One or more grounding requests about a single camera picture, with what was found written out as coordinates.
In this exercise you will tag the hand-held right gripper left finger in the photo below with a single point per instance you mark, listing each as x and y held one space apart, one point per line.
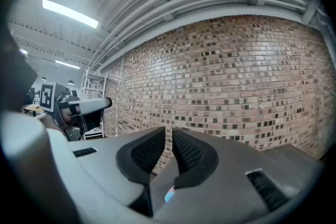
105 162

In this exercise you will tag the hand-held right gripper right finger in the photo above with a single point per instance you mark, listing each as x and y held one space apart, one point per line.
225 191

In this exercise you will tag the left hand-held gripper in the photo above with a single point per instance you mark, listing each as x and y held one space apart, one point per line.
47 97

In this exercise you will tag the white metal shelving rack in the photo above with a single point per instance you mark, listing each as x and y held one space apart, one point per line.
89 86

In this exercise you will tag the black pendant lamp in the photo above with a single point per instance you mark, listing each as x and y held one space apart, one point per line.
70 82
43 78

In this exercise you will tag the long fluorescent ceiling light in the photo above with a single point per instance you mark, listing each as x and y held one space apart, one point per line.
67 64
70 13

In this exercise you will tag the wooden table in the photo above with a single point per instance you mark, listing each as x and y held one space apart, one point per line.
31 107

